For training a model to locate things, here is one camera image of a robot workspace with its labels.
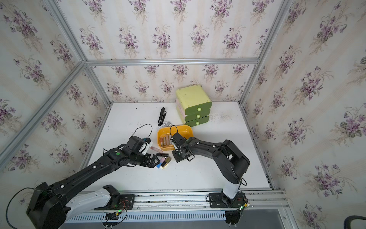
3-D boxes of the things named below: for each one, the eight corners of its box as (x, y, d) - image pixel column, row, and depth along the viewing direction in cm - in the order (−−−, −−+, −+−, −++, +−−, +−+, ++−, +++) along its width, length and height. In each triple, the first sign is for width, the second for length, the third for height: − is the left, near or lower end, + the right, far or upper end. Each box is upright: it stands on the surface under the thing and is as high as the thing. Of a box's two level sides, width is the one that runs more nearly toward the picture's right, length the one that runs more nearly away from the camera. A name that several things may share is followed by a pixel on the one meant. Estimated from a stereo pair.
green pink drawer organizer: (185, 131, 103) (185, 111, 86) (175, 110, 117) (174, 89, 100) (208, 124, 108) (213, 103, 91) (197, 104, 121) (199, 83, 105)
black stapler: (158, 125, 106) (157, 122, 103) (162, 110, 116) (161, 106, 113) (163, 126, 106) (163, 122, 103) (167, 110, 116) (166, 107, 113)
